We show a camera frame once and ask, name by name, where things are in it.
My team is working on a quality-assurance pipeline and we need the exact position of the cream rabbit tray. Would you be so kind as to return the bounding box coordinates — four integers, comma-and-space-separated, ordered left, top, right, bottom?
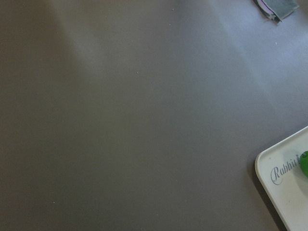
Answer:
255, 127, 308, 231

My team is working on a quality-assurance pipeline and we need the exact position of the green lime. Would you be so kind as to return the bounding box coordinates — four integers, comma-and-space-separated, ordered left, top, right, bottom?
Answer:
299, 151, 308, 177

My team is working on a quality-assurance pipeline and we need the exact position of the grey folded cloth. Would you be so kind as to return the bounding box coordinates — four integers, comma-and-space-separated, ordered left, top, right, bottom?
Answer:
252, 0, 299, 23

